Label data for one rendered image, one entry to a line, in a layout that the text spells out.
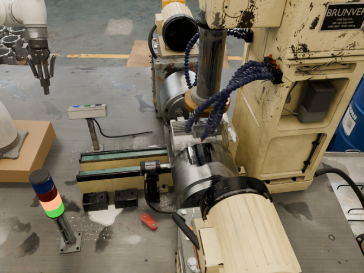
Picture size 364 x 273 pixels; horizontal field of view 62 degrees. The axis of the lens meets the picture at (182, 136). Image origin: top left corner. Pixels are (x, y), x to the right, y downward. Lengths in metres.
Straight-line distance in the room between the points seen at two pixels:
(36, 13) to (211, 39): 0.77
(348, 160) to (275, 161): 1.18
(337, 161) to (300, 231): 1.06
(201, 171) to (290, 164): 0.47
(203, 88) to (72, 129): 0.92
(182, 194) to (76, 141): 0.84
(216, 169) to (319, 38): 0.50
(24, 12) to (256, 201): 1.18
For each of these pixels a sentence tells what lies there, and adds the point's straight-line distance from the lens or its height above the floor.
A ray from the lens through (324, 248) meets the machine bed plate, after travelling 1.40.
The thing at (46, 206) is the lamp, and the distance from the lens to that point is 1.09.
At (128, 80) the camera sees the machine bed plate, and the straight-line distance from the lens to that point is 2.13.
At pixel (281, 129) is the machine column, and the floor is 1.20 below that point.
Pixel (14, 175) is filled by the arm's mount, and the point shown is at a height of 0.85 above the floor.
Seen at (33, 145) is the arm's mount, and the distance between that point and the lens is 1.63.
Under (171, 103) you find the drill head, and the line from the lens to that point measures 1.39.
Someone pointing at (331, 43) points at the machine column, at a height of 1.54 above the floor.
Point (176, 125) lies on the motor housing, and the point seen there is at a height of 1.11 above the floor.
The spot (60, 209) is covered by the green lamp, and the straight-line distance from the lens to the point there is 1.12.
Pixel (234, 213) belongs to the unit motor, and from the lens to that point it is 0.71.
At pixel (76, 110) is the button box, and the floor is 1.07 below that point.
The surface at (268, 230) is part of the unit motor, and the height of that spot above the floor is 1.36.
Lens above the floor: 1.93
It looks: 43 degrees down
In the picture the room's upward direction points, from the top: 1 degrees clockwise
